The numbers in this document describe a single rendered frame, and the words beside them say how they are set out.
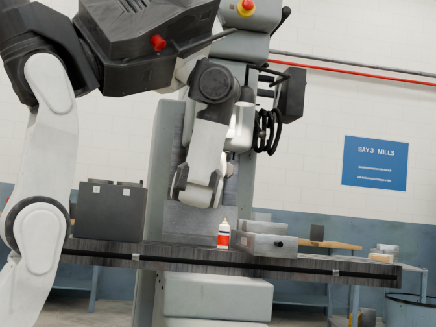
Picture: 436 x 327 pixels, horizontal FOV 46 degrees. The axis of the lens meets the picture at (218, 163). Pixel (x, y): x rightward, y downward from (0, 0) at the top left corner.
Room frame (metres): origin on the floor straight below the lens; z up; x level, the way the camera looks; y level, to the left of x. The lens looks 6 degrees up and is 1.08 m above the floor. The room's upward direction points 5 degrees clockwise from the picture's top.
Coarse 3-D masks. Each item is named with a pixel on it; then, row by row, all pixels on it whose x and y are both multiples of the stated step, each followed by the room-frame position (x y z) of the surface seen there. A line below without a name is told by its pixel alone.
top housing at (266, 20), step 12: (228, 0) 1.61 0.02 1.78; (252, 0) 1.63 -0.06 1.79; (264, 0) 1.63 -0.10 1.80; (276, 0) 1.64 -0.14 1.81; (228, 12) 1.62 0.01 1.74; (264, 12) 1.63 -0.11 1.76; (276, 12) 1.64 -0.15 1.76; (228, 24) 1.69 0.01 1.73; (240, 24) 1.68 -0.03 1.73; (252, 24) 1.67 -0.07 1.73; (264, 24) 1.66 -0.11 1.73; (276, 24) 1.66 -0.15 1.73
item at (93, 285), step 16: (304, 240) 5.64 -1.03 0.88; (320, 240) 5.61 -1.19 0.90; (96, 272) 5.11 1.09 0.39; (64, 288) 5.08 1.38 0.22; (80, 288) 5.11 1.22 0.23; (96, 288) 5.11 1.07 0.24; (352, 288) 5.54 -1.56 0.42; (304, 304) 5.48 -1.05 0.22; (320, 304) 5.51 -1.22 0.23; (336, 304) 5.60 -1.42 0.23; (352, 304) 5.54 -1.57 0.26
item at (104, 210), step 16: (80, 192) 1.70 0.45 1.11; (96, 192) 1.70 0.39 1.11; (112, 192) 1.70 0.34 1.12; (128, 192) 1.71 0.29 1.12; (144, 192) 1.71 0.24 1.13; (80, 208) 1.70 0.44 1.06; (96, 208) 1.70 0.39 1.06; (112, 208) 1.71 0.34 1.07; (128, 208) 1.71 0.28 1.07; (144, 208) 1.77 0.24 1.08; (80, 224) 1.70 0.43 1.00; (96, 224) 1.70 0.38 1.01; (112, 224) 1.71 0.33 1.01; (128, 224) 1.71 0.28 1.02; (112, 240) 1.71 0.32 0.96; (128, 240) 1.71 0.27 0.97
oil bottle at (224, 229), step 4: (224, 220) 1.84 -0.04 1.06; (220, 224) 1.84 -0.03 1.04; (224, 224) 1.83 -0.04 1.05; (220, 228) 1.83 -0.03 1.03; (224, 228) 1.82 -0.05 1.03; (228, 228) 1.83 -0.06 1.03; (220, 232) 1.83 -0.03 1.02; (224, 232) 1.82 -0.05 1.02; (228, 232) 1.83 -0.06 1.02; (220, 236) 1.83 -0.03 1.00; (224, 236) 1.82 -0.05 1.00; (228, 236) 1.83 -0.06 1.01; (220, 240) 1.82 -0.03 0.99; (224, 240) 1.82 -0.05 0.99; (228, 240) 1.84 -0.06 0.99; (220, 244) 1.82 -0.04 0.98; (224, 244) 1.82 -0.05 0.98; (220, 248) 1.83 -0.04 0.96; (224, 248) 1.82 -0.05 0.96
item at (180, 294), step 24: (168, 288) 1.57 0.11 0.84; (192, 288) 1.58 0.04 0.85; (216, 288) 1.59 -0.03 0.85; (240, 288) 1.60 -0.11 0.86; (264, 288) 1.62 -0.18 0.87; (168, 312) 1.57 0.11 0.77; (192, 312) 1.58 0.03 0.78; (216, 312) 1.59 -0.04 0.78; (240, 312) 1.60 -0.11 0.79; (264, 312) 1.62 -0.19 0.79
